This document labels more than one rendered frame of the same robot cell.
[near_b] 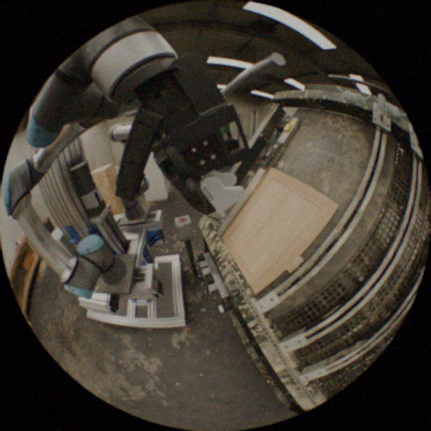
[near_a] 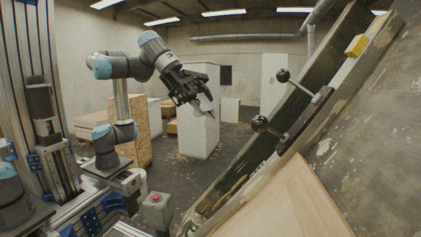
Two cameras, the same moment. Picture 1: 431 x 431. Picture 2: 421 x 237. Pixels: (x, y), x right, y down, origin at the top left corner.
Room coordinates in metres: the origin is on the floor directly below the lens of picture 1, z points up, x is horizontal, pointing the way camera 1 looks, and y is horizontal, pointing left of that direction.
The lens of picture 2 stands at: (0.31, -0.34, 1.53)
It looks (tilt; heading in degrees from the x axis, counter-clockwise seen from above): 15 degrees down; 32
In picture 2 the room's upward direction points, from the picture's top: straight up
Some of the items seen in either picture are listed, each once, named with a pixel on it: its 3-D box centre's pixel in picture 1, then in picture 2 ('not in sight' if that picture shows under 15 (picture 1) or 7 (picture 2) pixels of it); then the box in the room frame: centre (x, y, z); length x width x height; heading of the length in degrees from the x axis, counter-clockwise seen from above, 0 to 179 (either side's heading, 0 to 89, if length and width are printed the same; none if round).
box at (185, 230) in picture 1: (184, 229); (158, 211); (0.73, 0.26, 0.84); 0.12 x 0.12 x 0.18; 22
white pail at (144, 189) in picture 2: not in sight; (136, 182); (1.27, 1.38, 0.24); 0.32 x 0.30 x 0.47; 13
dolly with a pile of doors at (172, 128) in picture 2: not in sight; (179, 128); (3.50, 2.62, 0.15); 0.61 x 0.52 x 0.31; 13
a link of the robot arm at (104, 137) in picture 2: (128, 194); (104, 137); (0.68, 0.62, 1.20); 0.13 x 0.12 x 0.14; 167
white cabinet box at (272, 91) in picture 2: not in sight; (272, 96); (4.60, 0.51, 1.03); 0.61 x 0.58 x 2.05; 13
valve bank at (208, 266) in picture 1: (210, 282); not in sight; (0.35, 0.03, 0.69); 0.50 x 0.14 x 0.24; 22
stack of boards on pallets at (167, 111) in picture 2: not in sight; (174, 106); (5.39, 4.60, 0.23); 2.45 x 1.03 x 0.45; 13
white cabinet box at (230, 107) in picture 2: not in sight; (230, 110); (5.38, 2.03, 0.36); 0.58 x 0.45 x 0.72; 103
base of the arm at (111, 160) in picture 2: (132, 208); (106, 156); (0.68, 0.62, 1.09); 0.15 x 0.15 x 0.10
